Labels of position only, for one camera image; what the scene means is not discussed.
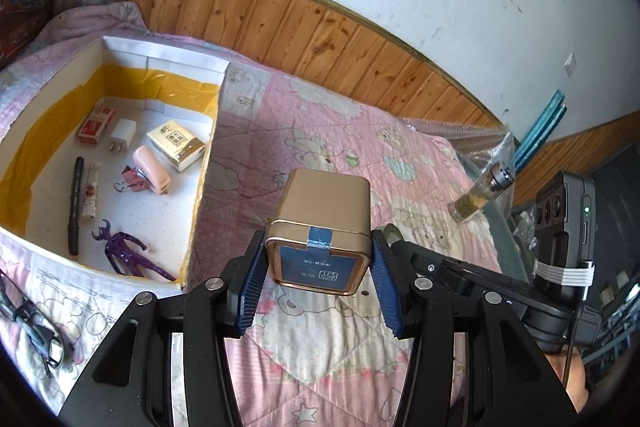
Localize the black marker pen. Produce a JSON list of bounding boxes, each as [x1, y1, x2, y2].
[[67, 157, 85, 256]]

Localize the pink printed blanket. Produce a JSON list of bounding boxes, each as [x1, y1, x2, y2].
[[0, 2, 531, 427]]

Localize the pink stapler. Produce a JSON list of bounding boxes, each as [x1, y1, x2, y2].
[[132, 146, 172, 196]]

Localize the person's right hand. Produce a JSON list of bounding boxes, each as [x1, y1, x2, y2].
[[545, 349, 591, 413]]

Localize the gold square tin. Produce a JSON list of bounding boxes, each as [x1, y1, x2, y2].
[[264, 168, 373, 298]]

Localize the glass bottle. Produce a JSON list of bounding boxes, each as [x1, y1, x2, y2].
[[447, 161, 516, 224]]

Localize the robot picture toy box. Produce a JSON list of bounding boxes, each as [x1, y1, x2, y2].
[[0, 0, 61, 68]]

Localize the wooden headboard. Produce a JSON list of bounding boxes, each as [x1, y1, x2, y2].
[[82, 0, 508, 130]]

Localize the teal sticks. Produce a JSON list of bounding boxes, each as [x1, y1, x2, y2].
[[515, 89, 568, 175]]

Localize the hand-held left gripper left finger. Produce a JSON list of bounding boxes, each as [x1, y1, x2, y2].
[[59, 229, 271, 427]]

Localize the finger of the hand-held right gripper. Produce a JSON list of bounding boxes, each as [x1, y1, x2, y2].
[[411, 252, 501, 300]]

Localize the red staples box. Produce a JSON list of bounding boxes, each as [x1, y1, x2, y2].
[[76, 106, 116, 144]]

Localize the clear small tube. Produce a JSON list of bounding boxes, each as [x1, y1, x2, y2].
[[82, 162, 101, 222]]

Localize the black cable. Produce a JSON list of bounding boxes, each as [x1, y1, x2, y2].
[[562, 287, 590, 388]]

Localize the white charger plug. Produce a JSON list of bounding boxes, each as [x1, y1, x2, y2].
[[109, 119, 137, 155]]

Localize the purple action figure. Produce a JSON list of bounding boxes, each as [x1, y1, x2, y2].
[[91, 219, 178, 283]]

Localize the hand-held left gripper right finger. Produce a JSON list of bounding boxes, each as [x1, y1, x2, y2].
[[370, 229, 581, 427]]

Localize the pink binder clip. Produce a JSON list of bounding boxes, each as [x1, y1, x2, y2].
[[114, 167, 147, 194]]

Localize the white cardboard box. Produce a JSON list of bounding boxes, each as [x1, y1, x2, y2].
[[0, 36, 232, 293]]

